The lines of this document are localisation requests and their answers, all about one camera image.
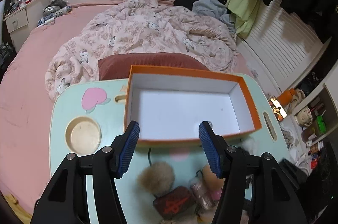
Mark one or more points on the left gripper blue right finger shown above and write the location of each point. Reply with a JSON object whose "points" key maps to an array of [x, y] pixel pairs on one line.
{"points": [[214, 147]]}

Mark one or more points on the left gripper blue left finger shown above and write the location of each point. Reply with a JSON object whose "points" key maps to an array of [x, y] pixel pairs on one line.
{"points": [[123, 148]]}

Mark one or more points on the brown plush bear toy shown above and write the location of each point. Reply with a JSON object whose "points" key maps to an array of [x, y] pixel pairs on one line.
{"points": [[213, 183]]}

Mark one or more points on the white fluffy pompom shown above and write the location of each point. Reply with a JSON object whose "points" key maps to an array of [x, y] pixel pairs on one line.
{"points": [[250, 145]]}

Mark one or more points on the tan fluffy scrunchie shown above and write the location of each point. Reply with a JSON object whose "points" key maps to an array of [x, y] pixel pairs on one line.
{"points": [[157, 179]]}

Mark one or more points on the clear plastic packet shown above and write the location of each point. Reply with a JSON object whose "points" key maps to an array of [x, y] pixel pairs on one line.
{"points": [[201, 193]]}

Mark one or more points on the black pouch red print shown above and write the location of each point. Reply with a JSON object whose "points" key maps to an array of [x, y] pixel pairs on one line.
{"points": [[175, 202]]}

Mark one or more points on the orange cardboard box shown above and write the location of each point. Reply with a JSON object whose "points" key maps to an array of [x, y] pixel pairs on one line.
{"points": [[170, 103]]}

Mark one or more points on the mint green lap table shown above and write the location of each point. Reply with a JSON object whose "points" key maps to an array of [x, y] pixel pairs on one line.
{"points": [[87, 117]]}

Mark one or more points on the orange bottle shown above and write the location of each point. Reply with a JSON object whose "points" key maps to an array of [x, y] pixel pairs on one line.
{"points": [[286, 97]]}

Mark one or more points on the white shelf unit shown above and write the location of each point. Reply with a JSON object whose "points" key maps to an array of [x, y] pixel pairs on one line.
{"points": [[319, 104]]}

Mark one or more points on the pink floral duvet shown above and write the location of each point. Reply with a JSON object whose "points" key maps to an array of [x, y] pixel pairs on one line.
{"points": [[140, 26]]}

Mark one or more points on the grey clothes pile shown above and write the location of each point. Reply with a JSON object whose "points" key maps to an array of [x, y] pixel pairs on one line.
{"points": [[215, 9]]}

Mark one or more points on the yellow-green hanging cloth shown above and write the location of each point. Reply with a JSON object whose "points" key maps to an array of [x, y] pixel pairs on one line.
{"points": [[245, 12]]}

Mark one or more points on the black clothes pile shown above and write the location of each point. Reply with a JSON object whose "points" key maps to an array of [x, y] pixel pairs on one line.
{"points": [[185, 3]]}

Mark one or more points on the striped clothes on bed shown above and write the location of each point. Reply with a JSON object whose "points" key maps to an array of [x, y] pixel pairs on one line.
{"points": [[55, 9]]}

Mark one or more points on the white bedside cabinet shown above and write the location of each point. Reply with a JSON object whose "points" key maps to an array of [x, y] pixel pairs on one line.
{"points": [[21, 22]]}

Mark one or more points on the dark red corduroy pillow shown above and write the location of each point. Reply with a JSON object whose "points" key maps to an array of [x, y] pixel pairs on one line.
{"points": [[118, 66]]}

